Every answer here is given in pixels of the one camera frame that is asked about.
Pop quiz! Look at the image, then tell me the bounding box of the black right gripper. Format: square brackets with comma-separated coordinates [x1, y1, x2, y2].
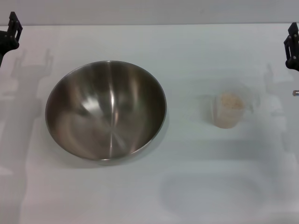
[284, 22, 299, 71]

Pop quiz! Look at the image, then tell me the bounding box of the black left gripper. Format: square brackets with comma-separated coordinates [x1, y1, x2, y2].
[0, 11, 23, 68]

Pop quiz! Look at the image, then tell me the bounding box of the clear plastic cup with grains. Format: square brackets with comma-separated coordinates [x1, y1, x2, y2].
[217, 92, 245, 128]

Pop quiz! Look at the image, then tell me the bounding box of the stainless steel mixing bowl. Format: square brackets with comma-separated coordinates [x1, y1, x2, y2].
[45, 60, 168, 162]

